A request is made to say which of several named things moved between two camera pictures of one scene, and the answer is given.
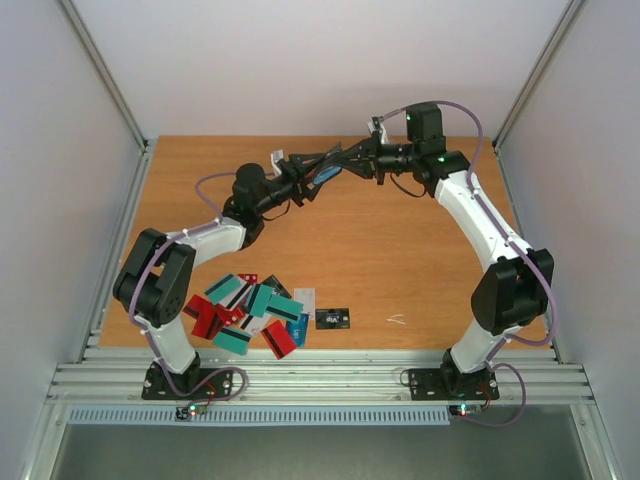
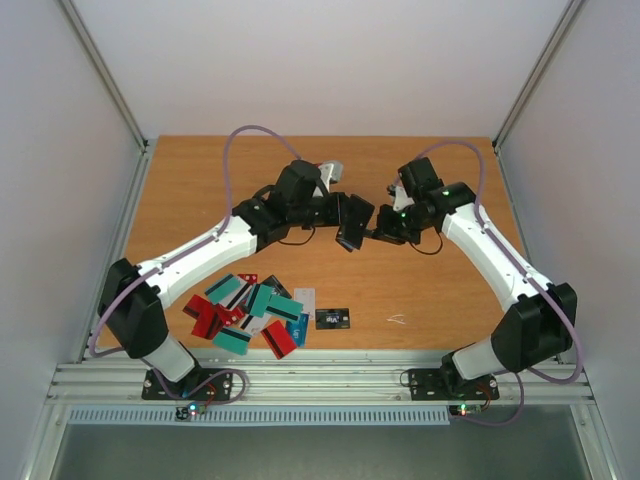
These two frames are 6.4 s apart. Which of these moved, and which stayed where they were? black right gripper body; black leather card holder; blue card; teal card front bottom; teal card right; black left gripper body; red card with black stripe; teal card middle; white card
Moved: black leather card holder; black left gripper body; black right gripper body
Stayed: white card; teal card middle; blue card; red card with black stripe; teal card right; teal card front bottom
